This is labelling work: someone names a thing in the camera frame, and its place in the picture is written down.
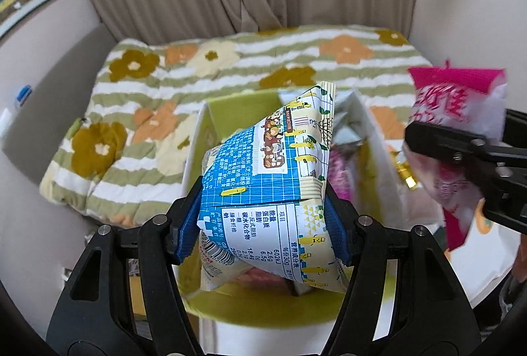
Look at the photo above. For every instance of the floral striped blanket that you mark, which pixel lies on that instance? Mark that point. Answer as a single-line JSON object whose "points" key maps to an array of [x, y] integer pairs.
{"points": [[164, 92]]}

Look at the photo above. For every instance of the purple snack packet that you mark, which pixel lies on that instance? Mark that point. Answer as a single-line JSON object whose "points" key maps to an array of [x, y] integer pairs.
{"points": [[341, 174]]}

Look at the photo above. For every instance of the grey padded headboard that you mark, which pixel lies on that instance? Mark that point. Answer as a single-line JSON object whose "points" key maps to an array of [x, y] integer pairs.
{"points": [[53, 92]]}

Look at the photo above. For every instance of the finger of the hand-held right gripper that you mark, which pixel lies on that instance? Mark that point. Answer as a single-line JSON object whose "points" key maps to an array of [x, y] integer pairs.
{"points": [[516, 125], [448, 146]]}

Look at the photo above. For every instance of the silver snack packet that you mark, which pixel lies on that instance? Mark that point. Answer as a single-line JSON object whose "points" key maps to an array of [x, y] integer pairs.
{"points": [[350, 131]]}

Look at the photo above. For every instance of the blue white small device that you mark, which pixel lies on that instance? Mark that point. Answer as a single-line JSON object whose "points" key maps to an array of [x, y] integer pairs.
{"points": [[24, 94]]}

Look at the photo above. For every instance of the white wall switch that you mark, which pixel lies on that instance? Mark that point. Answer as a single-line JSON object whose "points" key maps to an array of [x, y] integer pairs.
{"points": [[4, 120]]}

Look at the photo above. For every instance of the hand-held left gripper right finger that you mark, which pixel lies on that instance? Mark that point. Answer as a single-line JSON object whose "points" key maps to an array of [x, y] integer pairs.
{"points": [[339, 232]]}

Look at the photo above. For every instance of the wall socket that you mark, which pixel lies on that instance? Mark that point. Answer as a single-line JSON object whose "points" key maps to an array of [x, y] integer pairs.
{"points": [[66, 272]]}

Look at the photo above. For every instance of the blue white snack packet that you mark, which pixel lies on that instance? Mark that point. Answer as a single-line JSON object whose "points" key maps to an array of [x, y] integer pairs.
{"points": [[271, 174]]}

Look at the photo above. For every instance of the pink snack packet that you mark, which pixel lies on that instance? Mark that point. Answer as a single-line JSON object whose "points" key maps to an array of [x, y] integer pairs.
{"points": [[457, 100]]}

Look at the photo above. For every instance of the green cardboard box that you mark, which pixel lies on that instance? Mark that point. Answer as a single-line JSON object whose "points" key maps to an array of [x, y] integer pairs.
{"points": [[383, 158]]}

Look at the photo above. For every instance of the gold snack packet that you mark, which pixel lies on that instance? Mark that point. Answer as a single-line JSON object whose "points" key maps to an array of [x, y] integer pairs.
{"points": [[405, 174]]}

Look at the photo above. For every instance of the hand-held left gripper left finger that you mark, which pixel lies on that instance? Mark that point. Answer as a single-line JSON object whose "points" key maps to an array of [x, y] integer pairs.
{"points": [[187, 224]]}

